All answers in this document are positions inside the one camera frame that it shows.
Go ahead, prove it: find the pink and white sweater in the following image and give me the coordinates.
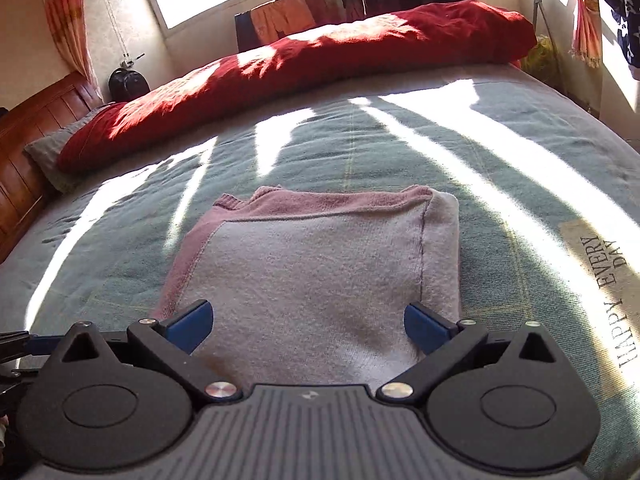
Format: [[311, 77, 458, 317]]
[[155, 185, 461, 388]]

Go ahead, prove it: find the metal clothes rack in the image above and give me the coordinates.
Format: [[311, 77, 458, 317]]
[[532, 0, 566, 93]]

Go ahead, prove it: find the wooden headboard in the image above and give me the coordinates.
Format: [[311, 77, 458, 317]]
[[0, 70, 104, 264]]

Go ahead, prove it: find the green plaid bed blanket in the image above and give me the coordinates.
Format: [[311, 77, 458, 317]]
[[1, 65, 639, 479]]

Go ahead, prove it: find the grey pillow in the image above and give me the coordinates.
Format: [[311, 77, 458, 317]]
[[23, 105, 110, 194]]

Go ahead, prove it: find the black bag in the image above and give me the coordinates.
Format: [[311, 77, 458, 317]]
[[107, 54, 151, 103]]

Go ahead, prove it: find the yellow green bag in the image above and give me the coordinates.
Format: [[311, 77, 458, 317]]
[[521, 35, 562, 90]]

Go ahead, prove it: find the red duvet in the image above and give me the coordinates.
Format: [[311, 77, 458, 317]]
[[56, 0, 537, 176]]

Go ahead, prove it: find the orange hanging cloth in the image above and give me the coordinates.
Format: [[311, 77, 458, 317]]
[[234, 0, 343, 52]]

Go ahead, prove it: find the orange left curtain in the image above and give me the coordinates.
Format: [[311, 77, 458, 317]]
[[42, 0, 99, 90]]

